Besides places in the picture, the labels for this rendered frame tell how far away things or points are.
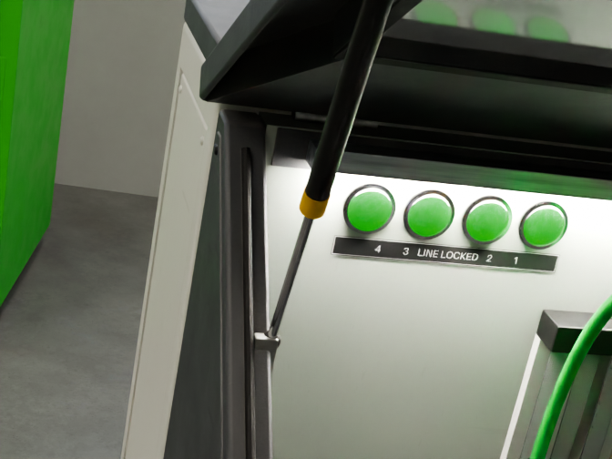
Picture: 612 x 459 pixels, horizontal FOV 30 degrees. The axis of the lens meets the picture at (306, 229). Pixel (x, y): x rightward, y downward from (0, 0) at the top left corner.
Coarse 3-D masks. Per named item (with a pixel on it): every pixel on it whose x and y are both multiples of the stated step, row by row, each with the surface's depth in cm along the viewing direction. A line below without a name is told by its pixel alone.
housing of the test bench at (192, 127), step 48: (192, 0) 123; (240, 0) 127; (192, 48) 120; (192, 96) 119; (192, 144) 116; (192, 192) 113; (192, 240) 110; (144, 336) 137; (144, 384) 134; (144, 432) 131
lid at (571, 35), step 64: (256, 0) 82; (320, 0) 84; (448, 0) 78; (512, 0) 77; (576, 0) 76; (256, 64) 96; (320, 64) 89; (384, 64) 88; (448, 64) 88; (512, 64) 89; (576, 64) 91; (448, 128) 108; (512, 128) 107; (576, 128) 105
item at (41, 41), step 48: (0, 0) 310; (48, 0) 345; (0, 48) 315; (48, 48) 358; (0, 96) 319; (48, 96) 372; (0, 144) 325; (48, 144) 387; (0, 192) 330; (48, 192) 404; (0, 240) 336; (0, 288) 347
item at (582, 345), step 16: (608, 304) 101; (592, 320) 103; (608, 320) 103; (592, 336) 104; (576, 352) 106; (576, 368) 107; (560, 384) 108; (560, 400) 109; (544, 416) 111; (544, 432) 111; (544, 448) 112
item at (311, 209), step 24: (384, 0) 68; (360, 24) 69; (384, 24) 69; (360, 48) 70; (360, 72) 72; (336, 96) 74; (360, 96) 73; (336, 120) 75; (336, 144) 76; (312, 168) 79; (336, 168) 78; (312, 192) 80; (312, 216) 81; (288, 288) 88; (264, 336) 93
